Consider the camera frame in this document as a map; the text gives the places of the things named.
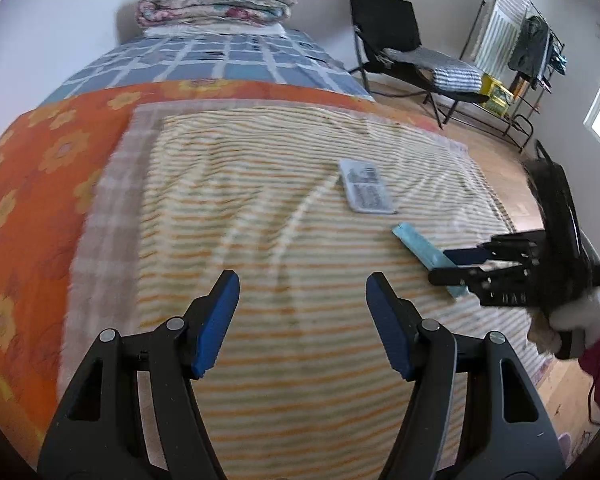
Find orange floral blanket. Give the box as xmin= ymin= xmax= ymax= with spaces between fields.
xmin=0 ymin=77 xmax=446 ymax=466

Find dark hanging clothes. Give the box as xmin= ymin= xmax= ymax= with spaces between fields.
xmin=509 ymin=15 xmax=551 ymax=78

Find blue checked bedsheet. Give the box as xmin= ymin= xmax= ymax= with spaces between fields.
xmin=35 ymin=27 xmax=376 ymax=106

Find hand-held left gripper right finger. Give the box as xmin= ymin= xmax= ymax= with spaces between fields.
xmin=366 ymin=271 xmax=567 ymax=480

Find green striped hanging cloth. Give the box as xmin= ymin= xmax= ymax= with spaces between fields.
xmin=472 ymin=0 xmax=528 ymax=68

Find checked cushion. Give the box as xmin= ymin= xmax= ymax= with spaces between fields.
xmin=382 ymin=46 xmax=483 ymax=93

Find yellow crate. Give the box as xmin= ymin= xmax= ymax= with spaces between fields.
xmin=480 ymin=72 xmax=515 ymax=113

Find black cable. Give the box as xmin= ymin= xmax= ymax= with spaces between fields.
xmin=585 ymin=355 xmax=600 ymax=426

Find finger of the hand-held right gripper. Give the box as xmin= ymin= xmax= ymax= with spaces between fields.
xmin=427 ymin=265 xmax=483 ymax=288
xmin=442 ymin=242 xmax=496 ymax=266

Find white folded sheet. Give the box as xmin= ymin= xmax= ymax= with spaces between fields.
xmin=142 ymin=22 xmax=287 ymax=38

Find person's right hand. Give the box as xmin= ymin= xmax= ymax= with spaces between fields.
xmin=527 ymin=285 xmax=600 ymax=356

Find light teal packet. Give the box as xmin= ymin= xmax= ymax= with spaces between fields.
xmin=391 ymin=221 xmax=470 ymax=300

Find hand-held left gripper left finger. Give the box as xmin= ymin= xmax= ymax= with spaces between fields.
xmin=36 ymin=269 xmax=241 ymax=480

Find folded floral quilt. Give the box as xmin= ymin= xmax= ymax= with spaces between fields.
xmin=136 ymin=0 xmax=297 ymax=28

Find black folding chair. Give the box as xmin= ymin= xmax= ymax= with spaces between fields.
xmin=346 ymin=0 xmax=491 ymax=128

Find teal hanging garment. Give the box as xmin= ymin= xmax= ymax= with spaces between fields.
xmin=547 ymin=42 xmax=567 ymax=76

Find black drying rack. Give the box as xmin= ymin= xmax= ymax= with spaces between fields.
xmin=460 ymin=0 xmax=568 ymax=153

